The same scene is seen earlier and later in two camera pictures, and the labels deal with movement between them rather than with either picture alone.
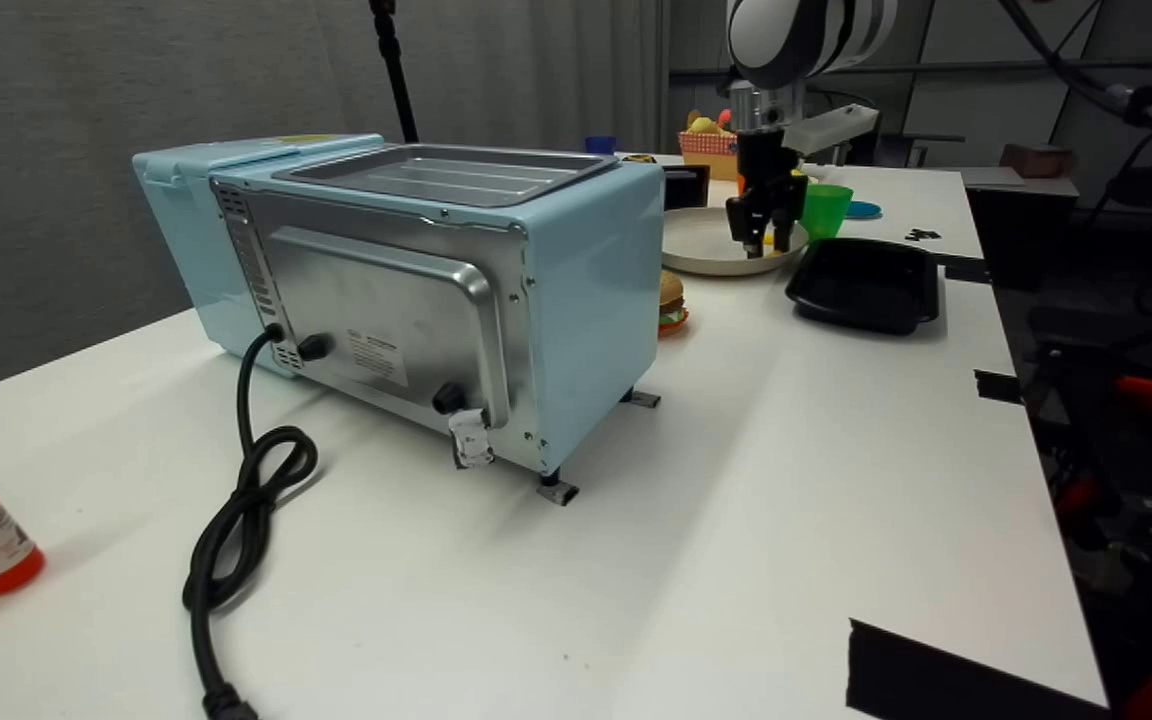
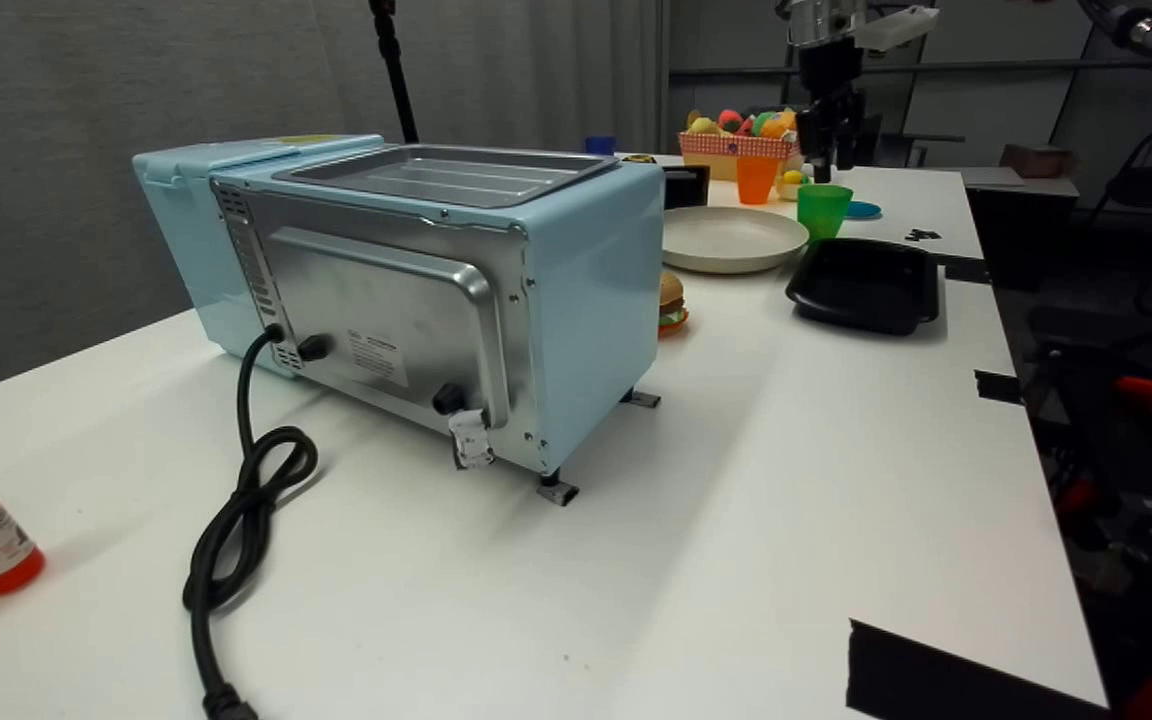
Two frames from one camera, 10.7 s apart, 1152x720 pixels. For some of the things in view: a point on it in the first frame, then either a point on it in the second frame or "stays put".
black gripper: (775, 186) -> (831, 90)
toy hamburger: (670, 315) stays put
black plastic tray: (864, 287) stays put
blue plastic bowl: (863, 211) stays put
